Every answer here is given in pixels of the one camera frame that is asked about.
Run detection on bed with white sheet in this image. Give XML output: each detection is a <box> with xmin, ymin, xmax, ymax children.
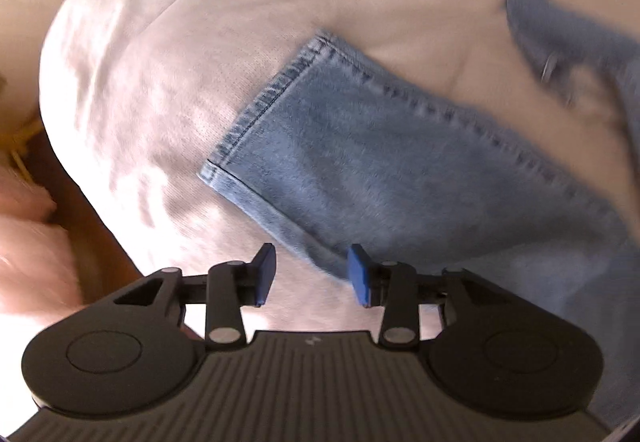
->
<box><xmin>37</xmin><ymin>0</ymin><xmax>640</xmax><ymax>338</ymax></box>

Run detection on blue denim jeans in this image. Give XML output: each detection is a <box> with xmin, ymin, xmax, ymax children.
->
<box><xmin>197</xmin><ymin>0</ymin><xmax>640</xmax><ymax>433</ymax></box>

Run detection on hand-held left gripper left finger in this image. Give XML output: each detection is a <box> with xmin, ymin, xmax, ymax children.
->
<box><xmin>114</xmin><ymin>243</ymin><xmax>277</xmax><ymax>352</ymax></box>

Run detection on pink fluffy cloth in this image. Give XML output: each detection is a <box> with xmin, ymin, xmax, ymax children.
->
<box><xmin>0</xmin><ymin>167</ymin><xmax>85</xmax><ymax>323</ymax></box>

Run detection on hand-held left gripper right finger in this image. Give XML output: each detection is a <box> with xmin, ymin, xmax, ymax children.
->
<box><xmin>348</xmin><ymin>243</ymin><xmax>502</xmax><ymax>351</ymax></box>

